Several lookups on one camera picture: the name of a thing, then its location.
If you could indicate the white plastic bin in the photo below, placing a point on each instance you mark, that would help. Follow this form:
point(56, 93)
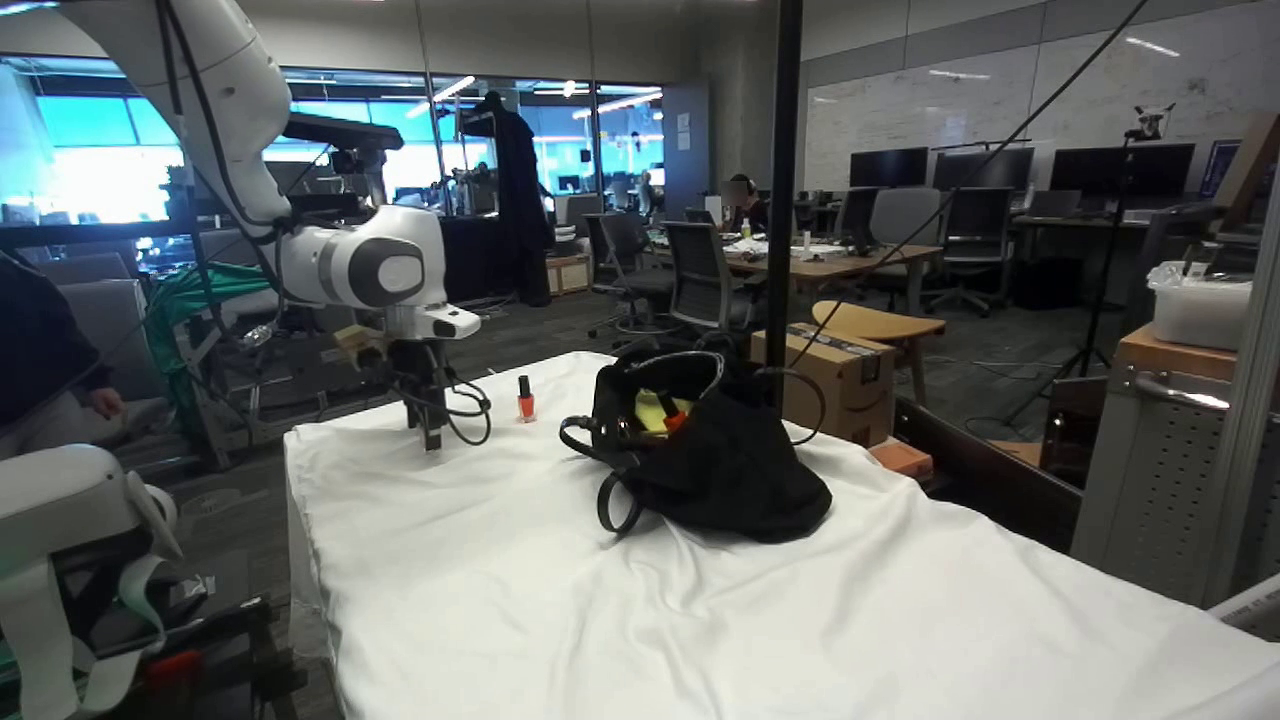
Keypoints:
point(1188, 305)

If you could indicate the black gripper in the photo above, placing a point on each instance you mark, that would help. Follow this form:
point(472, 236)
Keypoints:
point(420, 385)

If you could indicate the black vertical pole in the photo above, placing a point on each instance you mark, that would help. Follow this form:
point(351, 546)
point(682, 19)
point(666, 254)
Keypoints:
point(790, 34)

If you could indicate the black handbag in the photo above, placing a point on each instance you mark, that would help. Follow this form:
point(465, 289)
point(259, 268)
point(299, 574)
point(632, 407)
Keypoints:
point(735, 475)

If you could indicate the yellow wrist camera mount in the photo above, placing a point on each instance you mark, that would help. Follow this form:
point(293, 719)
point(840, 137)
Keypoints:
point(362, 347)

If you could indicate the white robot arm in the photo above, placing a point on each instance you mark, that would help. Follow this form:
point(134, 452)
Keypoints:
point(223, 93)

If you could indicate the orange nail polish bottle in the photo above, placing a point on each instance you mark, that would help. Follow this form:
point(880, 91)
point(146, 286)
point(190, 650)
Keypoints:
point(526, 402)
point(677, 421)

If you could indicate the cardboard box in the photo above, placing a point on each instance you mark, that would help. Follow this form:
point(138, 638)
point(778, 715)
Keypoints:
point(837, 385)

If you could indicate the white tablecloth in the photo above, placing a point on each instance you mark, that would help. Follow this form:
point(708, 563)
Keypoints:
point(476, 586)

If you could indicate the yellow-green cloth in bag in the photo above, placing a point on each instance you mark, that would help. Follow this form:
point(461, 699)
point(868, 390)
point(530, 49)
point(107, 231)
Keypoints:
point(651, 412)

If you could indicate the grey metal cabinet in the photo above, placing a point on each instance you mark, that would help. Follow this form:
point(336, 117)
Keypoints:
point(1154, 468)

